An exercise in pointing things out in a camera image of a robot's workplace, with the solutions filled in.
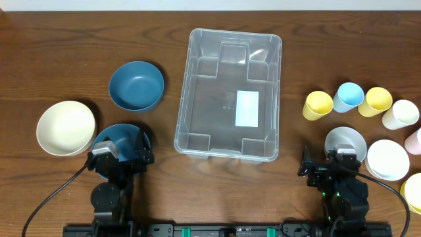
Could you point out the clear plastic storage container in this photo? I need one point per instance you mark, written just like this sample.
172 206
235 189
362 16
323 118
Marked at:
219 64

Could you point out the yellow bowl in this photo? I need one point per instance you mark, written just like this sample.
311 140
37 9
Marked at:
410 190

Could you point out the cream bowl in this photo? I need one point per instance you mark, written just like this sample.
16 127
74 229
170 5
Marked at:
66 128

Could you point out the white label in container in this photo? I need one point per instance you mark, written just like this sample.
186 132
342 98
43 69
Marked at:
247 109

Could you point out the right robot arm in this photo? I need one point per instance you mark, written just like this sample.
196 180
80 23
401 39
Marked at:
344 198

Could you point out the cream cup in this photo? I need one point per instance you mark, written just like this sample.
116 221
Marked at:
402 113

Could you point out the grey bowl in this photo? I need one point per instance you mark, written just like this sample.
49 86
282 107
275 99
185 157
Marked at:
346 136

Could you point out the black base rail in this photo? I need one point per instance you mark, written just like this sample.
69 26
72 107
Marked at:
169 230

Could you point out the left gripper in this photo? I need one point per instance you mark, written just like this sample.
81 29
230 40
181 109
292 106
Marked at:
128 161

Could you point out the white bowl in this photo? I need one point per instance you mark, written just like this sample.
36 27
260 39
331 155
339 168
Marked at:
387 160

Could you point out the pink cup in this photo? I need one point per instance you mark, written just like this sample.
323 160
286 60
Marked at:
413 143

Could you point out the light blue cup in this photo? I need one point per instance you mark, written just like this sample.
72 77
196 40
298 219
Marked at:
348 96

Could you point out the yellow cup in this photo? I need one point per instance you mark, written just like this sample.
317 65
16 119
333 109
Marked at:
376 101
317 105

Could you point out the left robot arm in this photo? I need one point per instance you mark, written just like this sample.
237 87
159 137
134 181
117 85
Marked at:
112 199

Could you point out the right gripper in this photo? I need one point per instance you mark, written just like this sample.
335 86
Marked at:
320 170

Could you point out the dark blue bowl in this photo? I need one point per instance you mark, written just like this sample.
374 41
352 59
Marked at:
124 136
137 86

